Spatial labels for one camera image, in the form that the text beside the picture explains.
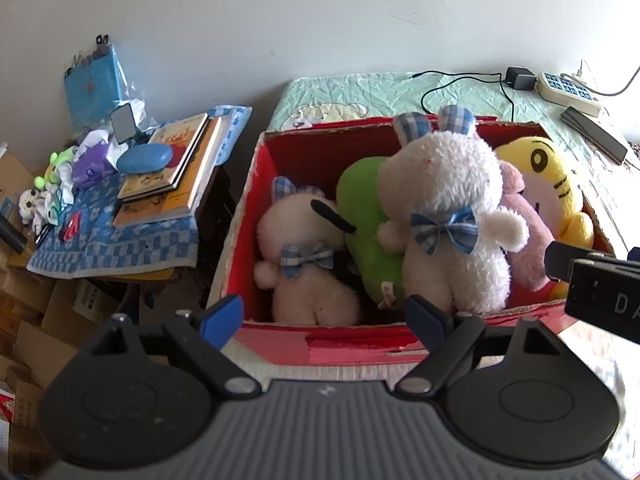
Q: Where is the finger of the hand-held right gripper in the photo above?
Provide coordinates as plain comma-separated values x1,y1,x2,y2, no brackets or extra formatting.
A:
544,241,617,282

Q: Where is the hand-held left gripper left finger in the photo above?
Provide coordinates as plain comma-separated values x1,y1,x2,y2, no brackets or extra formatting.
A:
77,294,262,402

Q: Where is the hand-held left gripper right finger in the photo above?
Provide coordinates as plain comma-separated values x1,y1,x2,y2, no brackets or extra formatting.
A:
395,295,580,402

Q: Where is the pink plush toy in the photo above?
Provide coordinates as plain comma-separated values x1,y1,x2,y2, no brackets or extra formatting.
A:
497,162,557,294

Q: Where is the red cardboard box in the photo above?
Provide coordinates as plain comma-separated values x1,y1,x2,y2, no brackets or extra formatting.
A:
205,116,619,367

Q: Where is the small white plush rabbit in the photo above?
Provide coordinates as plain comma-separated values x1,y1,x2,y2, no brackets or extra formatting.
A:
252,176,364,326

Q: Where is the yellow tiger plush toy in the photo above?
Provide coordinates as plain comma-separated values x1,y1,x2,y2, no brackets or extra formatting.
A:
494,136,596,301

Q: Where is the green plush toy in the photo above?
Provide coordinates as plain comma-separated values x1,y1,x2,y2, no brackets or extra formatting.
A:
335,156,409,311

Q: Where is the large white plush rabbit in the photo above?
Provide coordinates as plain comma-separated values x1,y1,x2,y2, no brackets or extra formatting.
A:
376,105,531,315

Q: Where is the dark wooden nightstand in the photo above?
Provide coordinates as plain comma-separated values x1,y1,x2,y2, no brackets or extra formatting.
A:
100,165,242,312

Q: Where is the blue checkered cloth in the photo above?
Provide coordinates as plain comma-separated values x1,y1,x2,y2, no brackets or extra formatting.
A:
26,105,253,279

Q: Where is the black smartphone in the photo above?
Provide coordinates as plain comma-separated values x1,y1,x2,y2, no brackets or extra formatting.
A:
560,106,629,166

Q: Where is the stack of books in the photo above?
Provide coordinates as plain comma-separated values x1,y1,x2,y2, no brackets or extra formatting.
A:
112,117,224,226

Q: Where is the white power strip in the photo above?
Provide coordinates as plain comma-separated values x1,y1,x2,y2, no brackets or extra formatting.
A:
536,71,604,117

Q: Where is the red hair clip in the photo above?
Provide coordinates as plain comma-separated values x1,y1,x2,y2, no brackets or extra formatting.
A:
60,212,84,241

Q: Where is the blue glasses case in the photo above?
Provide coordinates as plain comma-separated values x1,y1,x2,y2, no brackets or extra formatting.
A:
117,143,175,174

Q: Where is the orange illustrated book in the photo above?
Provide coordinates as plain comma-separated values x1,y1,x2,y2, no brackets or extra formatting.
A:
120,112,210,200

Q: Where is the black charger adapter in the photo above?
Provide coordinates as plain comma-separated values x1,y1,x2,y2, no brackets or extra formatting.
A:
505,66,536,92

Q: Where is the pile of cardboard boxes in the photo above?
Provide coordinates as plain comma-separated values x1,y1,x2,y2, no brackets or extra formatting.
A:
0,142,127,476

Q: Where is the purple toy figure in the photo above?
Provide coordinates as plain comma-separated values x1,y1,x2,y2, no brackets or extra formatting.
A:
70,130,119,191

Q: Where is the clear plastic wrap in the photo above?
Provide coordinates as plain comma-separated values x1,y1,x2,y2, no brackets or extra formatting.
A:
120,97,162,137

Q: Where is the small standing mirror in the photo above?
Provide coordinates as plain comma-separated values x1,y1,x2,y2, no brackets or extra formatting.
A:
110,102,139,142

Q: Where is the small white toy figure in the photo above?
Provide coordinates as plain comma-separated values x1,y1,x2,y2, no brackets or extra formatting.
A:
19,187,61,226

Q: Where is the black cylinder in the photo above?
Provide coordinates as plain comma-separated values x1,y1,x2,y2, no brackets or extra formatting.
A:
0,215,29,254

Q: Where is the green frog toy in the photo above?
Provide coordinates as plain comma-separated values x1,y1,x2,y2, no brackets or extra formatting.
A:
34,146,81,189

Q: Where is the blue plastic bag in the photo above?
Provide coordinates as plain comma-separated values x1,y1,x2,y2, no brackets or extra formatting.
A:
64,35,132,134

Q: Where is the white power cord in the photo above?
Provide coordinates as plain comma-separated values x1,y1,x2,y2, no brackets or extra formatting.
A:
575,60,640,99

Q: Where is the black charger cable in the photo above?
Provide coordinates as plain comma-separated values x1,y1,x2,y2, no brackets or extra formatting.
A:
410,70,519,124

